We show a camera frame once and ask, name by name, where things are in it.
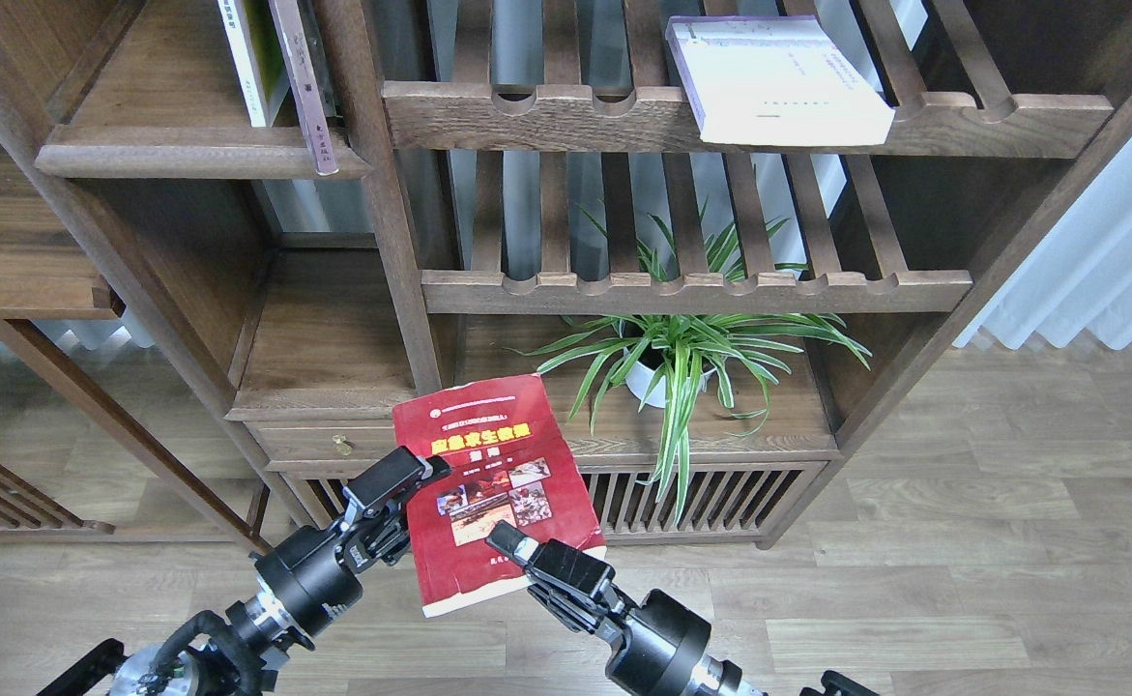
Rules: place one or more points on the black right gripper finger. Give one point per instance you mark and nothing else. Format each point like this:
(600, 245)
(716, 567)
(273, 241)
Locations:
(512, 543)

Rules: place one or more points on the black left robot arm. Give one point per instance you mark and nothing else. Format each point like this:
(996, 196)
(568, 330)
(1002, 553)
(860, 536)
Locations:
(211, 654)

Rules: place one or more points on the brass drawer knob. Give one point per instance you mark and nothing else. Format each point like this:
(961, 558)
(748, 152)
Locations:
(341, 446)

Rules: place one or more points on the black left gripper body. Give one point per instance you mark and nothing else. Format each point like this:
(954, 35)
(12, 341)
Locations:
(312, 577)

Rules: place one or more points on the dark wooden bookshelf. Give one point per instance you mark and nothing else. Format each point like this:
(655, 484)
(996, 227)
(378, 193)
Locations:
(521, 170)

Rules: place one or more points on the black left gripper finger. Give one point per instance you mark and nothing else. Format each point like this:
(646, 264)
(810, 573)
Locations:
(434, 468)

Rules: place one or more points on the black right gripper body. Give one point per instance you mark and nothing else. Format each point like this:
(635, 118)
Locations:
(658, 647)

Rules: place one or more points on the grey upright book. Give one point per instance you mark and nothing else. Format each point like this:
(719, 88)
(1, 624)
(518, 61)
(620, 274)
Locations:
(320, 64)

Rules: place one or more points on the white purple paperback book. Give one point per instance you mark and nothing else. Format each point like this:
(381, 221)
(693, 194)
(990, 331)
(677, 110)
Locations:
(774, 81)

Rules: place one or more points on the yellow green paperback book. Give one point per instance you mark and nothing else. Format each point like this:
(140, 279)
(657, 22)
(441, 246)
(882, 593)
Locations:
(250, 29)

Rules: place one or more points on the thin upright pink book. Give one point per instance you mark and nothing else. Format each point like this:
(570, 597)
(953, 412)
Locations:
(314, 124)

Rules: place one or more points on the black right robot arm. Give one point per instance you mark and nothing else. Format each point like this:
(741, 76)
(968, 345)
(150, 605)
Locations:
(658, 646)

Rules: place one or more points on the red paperback book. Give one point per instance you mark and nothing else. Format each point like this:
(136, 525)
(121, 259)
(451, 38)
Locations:
(509, 462)

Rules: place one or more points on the white pleated curtain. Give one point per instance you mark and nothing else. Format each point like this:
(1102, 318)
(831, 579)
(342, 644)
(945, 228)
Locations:
(1077, 283)

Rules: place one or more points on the white plant pot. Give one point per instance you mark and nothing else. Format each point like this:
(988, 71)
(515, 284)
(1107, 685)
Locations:
(639, 380)

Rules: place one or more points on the green spider plant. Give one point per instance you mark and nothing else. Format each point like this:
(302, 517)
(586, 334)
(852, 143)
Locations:
(744, 347)

